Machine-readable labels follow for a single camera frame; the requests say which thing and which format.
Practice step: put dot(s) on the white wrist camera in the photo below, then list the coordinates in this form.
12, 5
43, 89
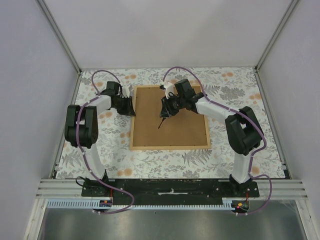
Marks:
168, 88
124, 92

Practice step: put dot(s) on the red black screwdriver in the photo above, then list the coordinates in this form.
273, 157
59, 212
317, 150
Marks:
163, 119

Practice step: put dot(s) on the aluminium corner post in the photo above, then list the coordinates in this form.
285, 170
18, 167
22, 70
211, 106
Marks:
58, 34
277, 32

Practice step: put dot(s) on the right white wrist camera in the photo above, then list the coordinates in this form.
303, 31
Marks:
168, 88

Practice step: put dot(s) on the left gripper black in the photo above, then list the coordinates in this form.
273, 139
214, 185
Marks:
128, 110

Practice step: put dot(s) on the right aluminium corner post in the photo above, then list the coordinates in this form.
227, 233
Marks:
277, 32

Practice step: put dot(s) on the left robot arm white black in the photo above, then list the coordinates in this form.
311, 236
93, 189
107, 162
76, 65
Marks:
82, 129

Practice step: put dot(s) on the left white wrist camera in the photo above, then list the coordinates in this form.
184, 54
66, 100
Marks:
124, 92

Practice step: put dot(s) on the floral patterned table mat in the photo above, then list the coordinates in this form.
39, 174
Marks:
233, 86

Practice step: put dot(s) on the wooden picture frame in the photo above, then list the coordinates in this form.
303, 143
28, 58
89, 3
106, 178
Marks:
184, 131

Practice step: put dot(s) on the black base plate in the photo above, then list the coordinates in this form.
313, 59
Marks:
169, 191

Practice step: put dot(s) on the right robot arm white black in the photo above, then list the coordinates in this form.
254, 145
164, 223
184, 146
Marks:
243, 130

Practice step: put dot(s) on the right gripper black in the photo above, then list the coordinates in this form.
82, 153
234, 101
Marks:
167, 110

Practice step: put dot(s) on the white slotted cable duct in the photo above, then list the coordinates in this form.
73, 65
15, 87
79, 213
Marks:
101, 204

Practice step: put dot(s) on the left aluminium corner post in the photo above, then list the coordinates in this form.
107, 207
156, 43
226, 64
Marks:
58, 34

